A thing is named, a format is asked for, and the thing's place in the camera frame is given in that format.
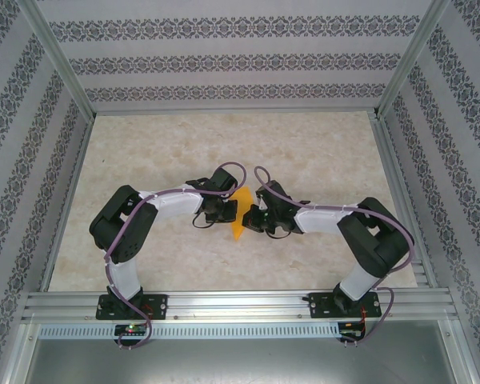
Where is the orange square cloth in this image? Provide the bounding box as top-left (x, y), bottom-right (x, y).
top-left (228, 186), bottom-right (254, 242)

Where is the aluminium back rail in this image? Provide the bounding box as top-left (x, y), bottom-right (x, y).
top-left (91, 106), bottom-right (379, 118)

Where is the aluminium mounting rail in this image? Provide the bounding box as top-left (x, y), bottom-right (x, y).
top-left (22, 288), bottom-right (459, 323)

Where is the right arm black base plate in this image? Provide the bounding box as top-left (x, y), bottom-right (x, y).
top-left (310, 290), bottom-right (383, 320)

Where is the slotted grey cable duct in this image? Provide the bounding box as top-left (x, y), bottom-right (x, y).
top-left (38, 322), bottom-right (342, 340)

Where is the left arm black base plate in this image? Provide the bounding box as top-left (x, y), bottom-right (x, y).
top-left (95, 294), bottom-right (169, 321)

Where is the aluminium side rail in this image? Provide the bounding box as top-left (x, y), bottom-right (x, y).
top-left (39, 115), bottom-right (96, 293)
top-left (370, 114), bottom-right (439, 290)

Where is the aluminium frame post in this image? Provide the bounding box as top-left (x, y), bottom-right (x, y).
top-left (18, 0), bottom-right (97, 121)
top-left (374, 0), bottom-right (451, 120)

